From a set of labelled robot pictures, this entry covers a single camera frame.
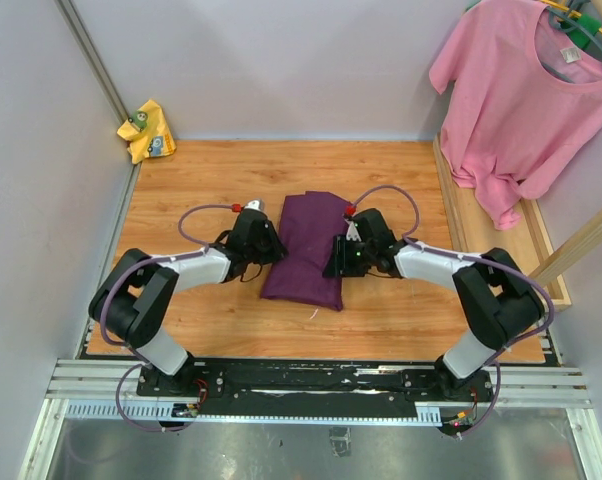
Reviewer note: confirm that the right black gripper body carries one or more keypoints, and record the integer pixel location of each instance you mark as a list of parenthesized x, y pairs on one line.
[(357, 258)]

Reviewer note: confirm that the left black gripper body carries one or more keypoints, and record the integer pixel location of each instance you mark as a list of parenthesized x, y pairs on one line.
[(257, 251)]

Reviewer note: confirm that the purple surgical wrap cloth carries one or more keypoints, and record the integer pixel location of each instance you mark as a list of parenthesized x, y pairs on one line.
[(309, 222)]

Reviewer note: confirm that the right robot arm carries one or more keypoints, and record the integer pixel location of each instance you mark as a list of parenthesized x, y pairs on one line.
[(499, 302)]

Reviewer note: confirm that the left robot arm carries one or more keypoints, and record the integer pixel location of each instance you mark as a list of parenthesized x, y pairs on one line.
[(132, 302)]

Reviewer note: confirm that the wooden tray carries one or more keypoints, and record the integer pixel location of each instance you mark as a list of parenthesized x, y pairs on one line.
[(472, 230)]

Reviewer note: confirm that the yellow paper bag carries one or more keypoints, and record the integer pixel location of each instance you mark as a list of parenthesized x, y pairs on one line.
[(147, 133)]

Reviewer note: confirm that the pink t-shirt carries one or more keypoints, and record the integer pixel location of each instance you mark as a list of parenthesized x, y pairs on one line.
[(524, 101)]

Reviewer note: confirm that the wooden beam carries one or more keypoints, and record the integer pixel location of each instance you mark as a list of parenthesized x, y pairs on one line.
[(588, 237)]

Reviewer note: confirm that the grey clothes hanger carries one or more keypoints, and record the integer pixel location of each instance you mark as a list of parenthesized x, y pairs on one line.
[(576, 40)]

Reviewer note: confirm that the yellow hoop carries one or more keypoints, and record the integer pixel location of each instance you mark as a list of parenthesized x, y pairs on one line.
[(601, 30)]

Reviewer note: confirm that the green hanger clip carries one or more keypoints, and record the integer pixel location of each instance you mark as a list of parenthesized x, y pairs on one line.
[(586, 25)]

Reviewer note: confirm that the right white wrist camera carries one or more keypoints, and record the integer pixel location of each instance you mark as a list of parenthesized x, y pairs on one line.
[(352, 233)]

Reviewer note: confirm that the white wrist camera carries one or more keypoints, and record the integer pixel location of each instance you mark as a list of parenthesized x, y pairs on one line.
[(256, 205), (352, 233)]

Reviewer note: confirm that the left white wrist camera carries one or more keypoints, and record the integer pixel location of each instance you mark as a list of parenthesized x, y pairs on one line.
[(256, 205)]

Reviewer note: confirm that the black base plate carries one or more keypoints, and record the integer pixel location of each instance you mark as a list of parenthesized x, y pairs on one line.
[(312, 389)]

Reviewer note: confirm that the aluminium rail frame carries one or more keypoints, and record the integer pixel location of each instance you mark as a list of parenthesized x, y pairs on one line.
[(106, 389)]

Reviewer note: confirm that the aluminium corner post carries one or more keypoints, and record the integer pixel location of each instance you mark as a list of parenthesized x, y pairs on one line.
[(83, 38)]

